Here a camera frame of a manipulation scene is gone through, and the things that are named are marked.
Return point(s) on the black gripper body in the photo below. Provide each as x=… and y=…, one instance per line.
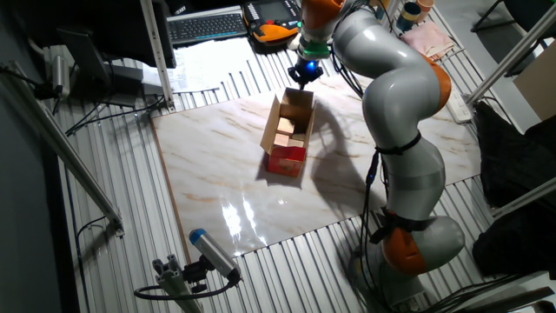
x=306, y=71

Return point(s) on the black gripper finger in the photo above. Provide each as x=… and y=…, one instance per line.
x=299, y=85
x=306, y=84

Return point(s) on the red cardboard box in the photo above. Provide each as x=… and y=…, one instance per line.
x=286, y=163

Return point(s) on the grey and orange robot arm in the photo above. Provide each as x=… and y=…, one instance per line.
x=404, y=95

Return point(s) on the white round object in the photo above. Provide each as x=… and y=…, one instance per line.
x=294, y=43

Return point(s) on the orange black teach pendant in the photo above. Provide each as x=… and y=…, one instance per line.
x=273, y=30

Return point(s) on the white paper sheets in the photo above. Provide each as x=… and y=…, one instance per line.
x=208, y=61

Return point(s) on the yellowish cup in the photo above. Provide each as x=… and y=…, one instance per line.
x=381, y=9

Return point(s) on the black keyboard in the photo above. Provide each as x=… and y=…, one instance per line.
x=206, y=28

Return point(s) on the dark blue cup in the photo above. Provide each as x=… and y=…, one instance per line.
x=408, y=16

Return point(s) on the marble pattern board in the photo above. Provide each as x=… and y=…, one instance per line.
x=217, y=174

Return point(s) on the pink cloth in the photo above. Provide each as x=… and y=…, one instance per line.
x=428, y=41

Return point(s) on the orange cup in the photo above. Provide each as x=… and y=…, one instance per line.
x=425, y=4

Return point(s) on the white power strip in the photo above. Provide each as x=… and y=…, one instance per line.
x=459, y=108

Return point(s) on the black monitor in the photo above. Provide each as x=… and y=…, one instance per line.
x=108, y=26

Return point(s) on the black office chair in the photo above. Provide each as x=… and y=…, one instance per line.
x=521, y=11

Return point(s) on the brown cardboard panel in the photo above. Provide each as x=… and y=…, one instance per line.
x=538, y=82

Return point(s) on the black cloth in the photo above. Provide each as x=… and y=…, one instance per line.
x=521, y=174

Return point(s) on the aluminium profile stand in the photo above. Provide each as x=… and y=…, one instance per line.
x=174, y=282

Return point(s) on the long diagonal aluminium bar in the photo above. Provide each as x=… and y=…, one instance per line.
x=65, y=152

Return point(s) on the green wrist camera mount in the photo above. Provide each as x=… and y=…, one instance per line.
x=315, y=48

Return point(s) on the aluminium post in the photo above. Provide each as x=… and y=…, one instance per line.
x=393, y=11
x=156, y=52

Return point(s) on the silver camera with blue cap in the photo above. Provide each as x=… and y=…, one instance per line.
x=213, y=252

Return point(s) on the aluminium frame bar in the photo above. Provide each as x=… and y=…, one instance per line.
x=525, y=195
x=512, y=54

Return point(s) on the black camera clamp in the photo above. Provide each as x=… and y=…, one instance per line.
x=195, y=274

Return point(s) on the small silver camera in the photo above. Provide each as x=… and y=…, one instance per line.
x=61, y=76

